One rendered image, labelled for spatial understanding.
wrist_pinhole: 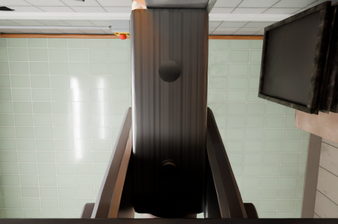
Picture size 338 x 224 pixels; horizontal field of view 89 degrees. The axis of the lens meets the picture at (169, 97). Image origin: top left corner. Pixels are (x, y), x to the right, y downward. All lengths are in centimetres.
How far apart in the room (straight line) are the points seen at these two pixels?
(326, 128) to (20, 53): 188
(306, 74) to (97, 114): 128
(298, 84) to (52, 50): 150
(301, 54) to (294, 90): 11
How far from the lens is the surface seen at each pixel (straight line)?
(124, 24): 103
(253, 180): 169
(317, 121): 95
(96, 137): 150
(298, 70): 66
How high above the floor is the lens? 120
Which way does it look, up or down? level
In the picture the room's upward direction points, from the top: 90 degrees counter-clockwise
